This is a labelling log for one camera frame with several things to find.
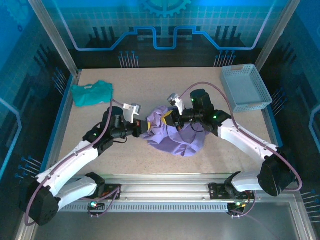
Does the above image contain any grey slotted cable duct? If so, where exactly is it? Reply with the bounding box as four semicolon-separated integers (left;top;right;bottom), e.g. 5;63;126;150
58;201;230;213

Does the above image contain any grey perforated plastic basket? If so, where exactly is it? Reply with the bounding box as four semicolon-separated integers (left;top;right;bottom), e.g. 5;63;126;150
219;63;273;113

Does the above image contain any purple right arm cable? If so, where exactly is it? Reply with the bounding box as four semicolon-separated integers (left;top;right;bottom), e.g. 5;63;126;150
179;81;303;219

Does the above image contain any small LED circuit board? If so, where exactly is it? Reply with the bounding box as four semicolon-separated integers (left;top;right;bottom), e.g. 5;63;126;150
87;200;106;210
227;201;247;209

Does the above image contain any aluminium frame post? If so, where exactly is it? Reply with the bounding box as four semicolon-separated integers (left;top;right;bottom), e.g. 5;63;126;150
254;0;301;73
26;0;83;77

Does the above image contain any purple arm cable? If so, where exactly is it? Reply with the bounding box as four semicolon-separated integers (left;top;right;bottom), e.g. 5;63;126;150
24;98;126;227
179;81;303;219

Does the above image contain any teal folded t-shirt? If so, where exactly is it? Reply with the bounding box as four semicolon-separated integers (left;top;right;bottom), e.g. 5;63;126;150
70;79;115;108

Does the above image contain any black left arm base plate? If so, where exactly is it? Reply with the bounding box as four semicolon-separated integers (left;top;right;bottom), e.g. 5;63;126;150
99;183;123;201

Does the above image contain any blue table edge strip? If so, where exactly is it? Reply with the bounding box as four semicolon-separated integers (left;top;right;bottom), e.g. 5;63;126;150
264;107;296;182
37;73;76;182

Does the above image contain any purple t-shirt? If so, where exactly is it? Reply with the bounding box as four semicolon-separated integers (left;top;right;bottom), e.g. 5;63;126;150
139;104;212;158

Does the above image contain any aluminium mounting rail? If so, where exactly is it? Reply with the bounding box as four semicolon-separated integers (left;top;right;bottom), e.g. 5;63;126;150
32;173;300;203

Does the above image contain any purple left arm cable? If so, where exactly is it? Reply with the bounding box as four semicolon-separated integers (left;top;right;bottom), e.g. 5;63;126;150
24;98;126;227

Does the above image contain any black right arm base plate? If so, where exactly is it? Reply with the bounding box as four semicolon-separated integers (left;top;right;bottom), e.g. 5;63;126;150
208;182;256;201

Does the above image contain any grey metal lower panel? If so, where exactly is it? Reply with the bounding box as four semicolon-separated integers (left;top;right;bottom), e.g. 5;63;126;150
14;199;315;240

